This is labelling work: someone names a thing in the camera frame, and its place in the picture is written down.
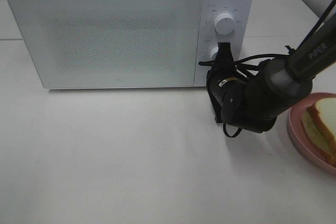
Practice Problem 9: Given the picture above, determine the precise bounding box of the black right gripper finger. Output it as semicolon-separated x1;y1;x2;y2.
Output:
214;42;234;62

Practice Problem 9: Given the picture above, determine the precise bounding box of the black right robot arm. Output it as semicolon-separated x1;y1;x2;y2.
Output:
199;16;335;137

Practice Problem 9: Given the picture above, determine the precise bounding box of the pink round plate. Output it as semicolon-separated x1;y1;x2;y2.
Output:
287;92;335;176

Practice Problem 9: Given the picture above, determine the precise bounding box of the lower white timer knob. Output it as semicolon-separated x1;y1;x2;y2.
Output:
209;47;218;62

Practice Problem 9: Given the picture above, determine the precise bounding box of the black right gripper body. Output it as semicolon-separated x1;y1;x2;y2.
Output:
206;53;245;124

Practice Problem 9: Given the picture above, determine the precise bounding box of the upper white round knob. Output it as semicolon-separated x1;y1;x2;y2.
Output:
213;10;236;35

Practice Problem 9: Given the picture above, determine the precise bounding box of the white microwave door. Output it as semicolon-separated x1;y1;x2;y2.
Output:
8;0;201;89

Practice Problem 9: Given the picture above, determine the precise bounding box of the sandwich with lettuce and cheese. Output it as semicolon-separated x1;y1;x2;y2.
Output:
301;97;335;167

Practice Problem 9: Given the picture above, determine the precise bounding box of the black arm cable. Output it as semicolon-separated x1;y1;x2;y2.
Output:
198;0;336;138

